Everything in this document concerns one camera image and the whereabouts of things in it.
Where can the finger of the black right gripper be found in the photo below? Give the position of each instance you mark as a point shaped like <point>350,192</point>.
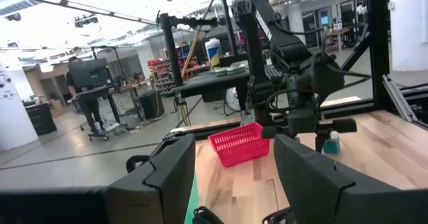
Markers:
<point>321,142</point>

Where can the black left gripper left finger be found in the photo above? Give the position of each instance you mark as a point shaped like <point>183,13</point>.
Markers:
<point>167,184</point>

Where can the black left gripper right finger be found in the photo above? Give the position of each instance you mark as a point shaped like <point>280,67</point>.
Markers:
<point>317,190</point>

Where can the small blue and white item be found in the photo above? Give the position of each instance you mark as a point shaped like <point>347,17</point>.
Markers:
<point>332,145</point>

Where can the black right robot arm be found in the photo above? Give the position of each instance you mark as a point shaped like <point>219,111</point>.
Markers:
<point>254,50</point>

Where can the red parts bin shelf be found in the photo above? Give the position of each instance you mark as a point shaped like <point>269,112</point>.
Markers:
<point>162,75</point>

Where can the red plastic mesh basket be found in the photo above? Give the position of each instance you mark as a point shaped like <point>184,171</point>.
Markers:
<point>237,147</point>

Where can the white floor fan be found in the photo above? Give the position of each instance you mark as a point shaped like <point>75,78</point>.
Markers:
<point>232,100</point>

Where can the black computer tower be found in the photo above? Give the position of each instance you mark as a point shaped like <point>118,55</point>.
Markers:
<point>152,103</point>

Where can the white dish stack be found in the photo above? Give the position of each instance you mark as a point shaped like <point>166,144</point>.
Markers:
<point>234,68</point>

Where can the black standing desk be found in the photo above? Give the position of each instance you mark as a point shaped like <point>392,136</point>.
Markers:
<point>113,110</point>

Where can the black side table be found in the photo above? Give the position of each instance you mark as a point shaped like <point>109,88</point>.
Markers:
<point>207,82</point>

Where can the wooden top workbench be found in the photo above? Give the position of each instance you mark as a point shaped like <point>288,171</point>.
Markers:
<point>137,85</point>

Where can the person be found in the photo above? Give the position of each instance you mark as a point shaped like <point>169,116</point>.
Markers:
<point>88,110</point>

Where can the white and blue jug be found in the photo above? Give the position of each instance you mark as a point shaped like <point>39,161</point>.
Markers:
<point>212,53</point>

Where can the yellow wooden pole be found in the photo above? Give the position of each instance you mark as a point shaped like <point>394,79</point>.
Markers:
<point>197,40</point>

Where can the brown cardboard box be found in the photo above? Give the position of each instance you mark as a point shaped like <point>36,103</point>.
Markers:
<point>57,107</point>

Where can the black computer monitor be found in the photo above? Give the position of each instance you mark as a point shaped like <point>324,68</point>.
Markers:
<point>90,72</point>

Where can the black drawer cabinet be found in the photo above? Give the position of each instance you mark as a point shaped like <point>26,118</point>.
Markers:
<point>41,118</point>

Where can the black ceiling-mounted device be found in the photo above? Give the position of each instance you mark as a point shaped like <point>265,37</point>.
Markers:
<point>86,20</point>

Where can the long ceiling light strip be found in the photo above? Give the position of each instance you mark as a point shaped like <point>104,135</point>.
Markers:
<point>87,8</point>

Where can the silver aluminium rail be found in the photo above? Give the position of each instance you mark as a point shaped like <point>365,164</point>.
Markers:
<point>398,97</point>

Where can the black aluminium table frame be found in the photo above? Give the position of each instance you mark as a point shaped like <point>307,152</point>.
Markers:
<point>379,50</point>

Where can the black camera stand pole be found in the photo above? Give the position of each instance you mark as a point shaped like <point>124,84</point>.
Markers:
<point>170,50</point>

